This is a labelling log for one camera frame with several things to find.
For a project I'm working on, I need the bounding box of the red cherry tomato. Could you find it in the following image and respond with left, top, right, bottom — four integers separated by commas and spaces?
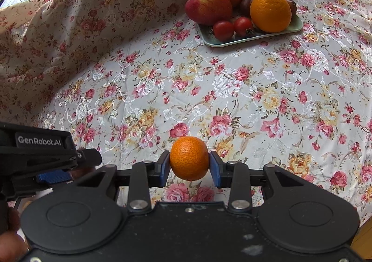
234, 17, 254, 36
213, 20, 235, 41

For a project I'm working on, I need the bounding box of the knobbed orange with stem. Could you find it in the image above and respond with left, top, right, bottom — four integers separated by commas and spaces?
250, 0, 292, 33

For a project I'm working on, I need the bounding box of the pale green tray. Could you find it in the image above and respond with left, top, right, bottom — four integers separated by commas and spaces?
195, 13, 303, 48

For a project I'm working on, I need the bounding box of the small mandarin orange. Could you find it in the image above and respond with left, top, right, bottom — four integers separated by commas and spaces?
169, 136, 210, 181

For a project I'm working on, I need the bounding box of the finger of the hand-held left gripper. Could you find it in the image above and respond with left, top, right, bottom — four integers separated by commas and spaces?
29, 148, 102, 177
36, 170, 76, 185

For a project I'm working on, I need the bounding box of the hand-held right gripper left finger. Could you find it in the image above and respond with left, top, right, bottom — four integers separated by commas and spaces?
74, 151, 170, 212

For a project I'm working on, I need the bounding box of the dark purple plum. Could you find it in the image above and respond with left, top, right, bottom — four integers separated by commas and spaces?
284, 0, 297, 15
240, 0, 255, 15

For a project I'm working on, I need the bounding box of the person's left hand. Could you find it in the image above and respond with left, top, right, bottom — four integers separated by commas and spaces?
0, 207, 30, 262

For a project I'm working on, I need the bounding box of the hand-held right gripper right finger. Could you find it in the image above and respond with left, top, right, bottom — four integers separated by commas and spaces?
210, 151, 307, 210

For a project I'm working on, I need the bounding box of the floral tablecloth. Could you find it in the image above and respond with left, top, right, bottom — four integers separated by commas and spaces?
0, 0, 372, 228

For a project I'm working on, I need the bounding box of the red apple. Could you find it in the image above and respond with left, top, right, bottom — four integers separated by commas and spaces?
185, 0, 233, 26

